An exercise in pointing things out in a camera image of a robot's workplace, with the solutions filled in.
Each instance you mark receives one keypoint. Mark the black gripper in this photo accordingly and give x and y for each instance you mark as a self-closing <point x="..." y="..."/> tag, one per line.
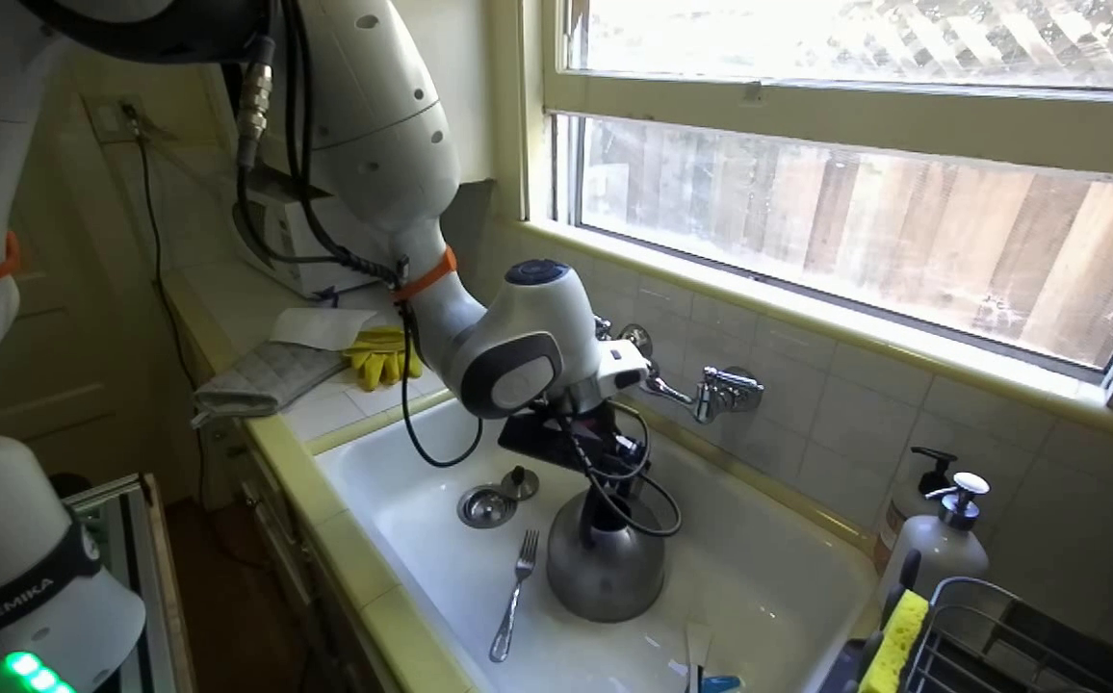
<point x="607" y="443"/>

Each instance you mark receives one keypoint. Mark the yellow rubber gloves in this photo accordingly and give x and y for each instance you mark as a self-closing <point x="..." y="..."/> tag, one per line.
<point x="384" y="359"/>

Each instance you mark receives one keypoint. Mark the wall power outlet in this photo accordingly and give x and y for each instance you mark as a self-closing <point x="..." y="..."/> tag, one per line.
<point x="117" y="115"/>

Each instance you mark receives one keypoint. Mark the white cutting board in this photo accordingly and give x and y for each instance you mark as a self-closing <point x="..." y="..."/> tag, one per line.
<point x="323" y="323"/>

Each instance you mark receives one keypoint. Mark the gray folded towel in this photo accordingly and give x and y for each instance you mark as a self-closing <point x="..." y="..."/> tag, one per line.
<point x="259" y="382"/>

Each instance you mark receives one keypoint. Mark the round metal sink stopper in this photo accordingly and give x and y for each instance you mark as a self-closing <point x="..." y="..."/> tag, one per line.
<point x="520" y="482"/>

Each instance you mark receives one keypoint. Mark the yellow sponge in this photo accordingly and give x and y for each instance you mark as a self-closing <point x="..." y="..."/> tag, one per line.
<point x="896" y="640"/>

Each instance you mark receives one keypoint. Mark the cream lower kitchen cabinets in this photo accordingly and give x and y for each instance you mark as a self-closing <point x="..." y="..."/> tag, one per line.
<point x="271" y="553"/>

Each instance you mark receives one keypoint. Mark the white pump soap bottle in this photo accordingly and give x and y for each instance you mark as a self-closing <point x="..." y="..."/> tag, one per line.
<point x="941" y="544"/>

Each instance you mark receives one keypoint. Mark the white ceramic sink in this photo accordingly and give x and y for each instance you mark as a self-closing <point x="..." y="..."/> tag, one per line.
<point x="773" y="579"/>

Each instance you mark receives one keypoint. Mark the metal drain strainer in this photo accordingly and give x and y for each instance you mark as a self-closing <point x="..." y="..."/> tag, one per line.
<point x="486" y="504"/>

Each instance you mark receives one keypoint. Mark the kitchen window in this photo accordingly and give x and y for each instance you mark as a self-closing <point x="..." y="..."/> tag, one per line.
<point x="863" y="195"/>

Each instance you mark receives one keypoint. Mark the chrome wall tap body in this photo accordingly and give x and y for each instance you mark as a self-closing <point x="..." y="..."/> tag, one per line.
<point x="674" y="388"/>

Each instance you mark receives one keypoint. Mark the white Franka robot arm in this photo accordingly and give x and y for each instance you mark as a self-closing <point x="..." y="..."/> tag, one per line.
<point x="376" y="154"/>

